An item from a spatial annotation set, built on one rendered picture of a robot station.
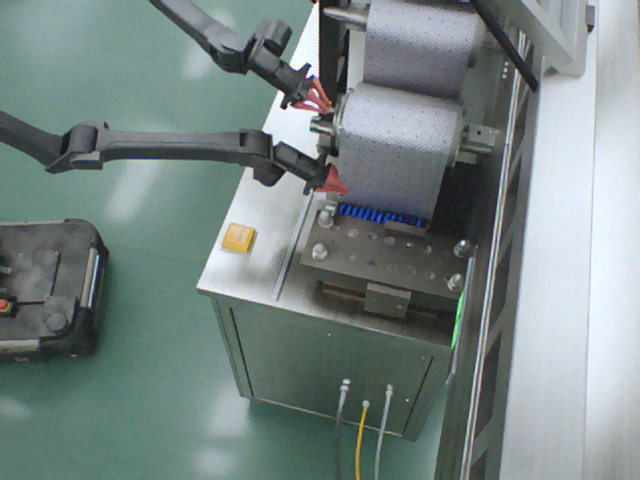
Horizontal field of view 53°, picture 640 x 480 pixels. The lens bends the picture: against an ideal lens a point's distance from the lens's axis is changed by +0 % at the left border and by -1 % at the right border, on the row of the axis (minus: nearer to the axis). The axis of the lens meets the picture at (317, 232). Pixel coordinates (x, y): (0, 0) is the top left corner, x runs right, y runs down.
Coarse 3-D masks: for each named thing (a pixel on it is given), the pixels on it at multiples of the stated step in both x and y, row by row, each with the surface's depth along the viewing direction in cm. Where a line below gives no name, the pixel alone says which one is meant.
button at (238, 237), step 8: (232, 224) 167; (240, 224) 167; (232, 232) 165; (240, 232) 165; (248, 232) 165; (224, 240) 164; (232, 240) 164; (240, 240) 164; (248, 240) 164; (232, 248) 164; (240, 248) 163; (248, 248) 164
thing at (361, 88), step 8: (360, 88) 150; (368, 88) 150; (376, 88) 151; (384, 88) 151; (392, 88) 152; (376, 96) 149; (384, 96) 149; (392, 96) 149; (400, 96) 149; (408, 96) 149; (416, 96) 149; (424, 96) 149; (432, 96) 150; (416, 104) 148; (424, 104) 148; (432, 104) 148; (440, 104) 148; (448, 104) 148; (456, 104) 148
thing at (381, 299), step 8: (368, 288) 145; (376, 288) 145; (384, 288) 145; (392, 288) 145; (368, 296) 148; (376, 296) 147; (384, 296) 146; (392, 296) 145; (400, 296) 144; (408, 296) 144; (368, 304) 151; (376, 304) 150; (384, 304) 149; (392, 304) 148; (400, 304) 147; (408, 304) 146; (376, 312) 154; (384, 312) 153; (392, 312) 152; (400, 312) 150
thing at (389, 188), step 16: (352, 160) 143; (352, 176) 148; (368, 176) 147; (384, 176) 145; (400, 176) 144; (416, 176) 142; (432, 176) 141; (352, 192) 153; (368, 192) 152; (384, 192) 150; (400, 192) 148; (416, 192) 147; (432, 192) 145; (384, 208) 155; (400, 208) 154; (416, 208) 152; (432, 208) 150
